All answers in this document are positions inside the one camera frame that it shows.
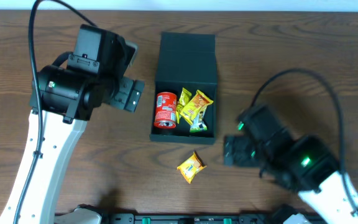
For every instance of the green yellow snack bar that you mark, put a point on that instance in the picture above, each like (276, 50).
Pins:
(198, 123)

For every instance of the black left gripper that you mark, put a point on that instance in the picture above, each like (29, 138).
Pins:
(128, 94)

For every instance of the yellow orange snack packet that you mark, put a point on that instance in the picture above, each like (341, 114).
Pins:
(190, 111)

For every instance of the red Pringles can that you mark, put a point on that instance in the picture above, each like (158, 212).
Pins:
(165, 110)

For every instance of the black open gift box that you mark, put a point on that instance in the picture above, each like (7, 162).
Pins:
(187, 61)

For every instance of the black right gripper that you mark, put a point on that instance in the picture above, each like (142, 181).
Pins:
(237, 150)

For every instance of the yellow cracker packet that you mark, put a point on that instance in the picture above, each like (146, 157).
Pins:
(190, 167)

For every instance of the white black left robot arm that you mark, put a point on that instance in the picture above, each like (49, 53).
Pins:
(62, 102)

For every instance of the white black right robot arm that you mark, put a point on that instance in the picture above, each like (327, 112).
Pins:
(304, 166)

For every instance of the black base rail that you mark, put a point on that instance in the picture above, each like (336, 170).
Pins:
(129, 218)

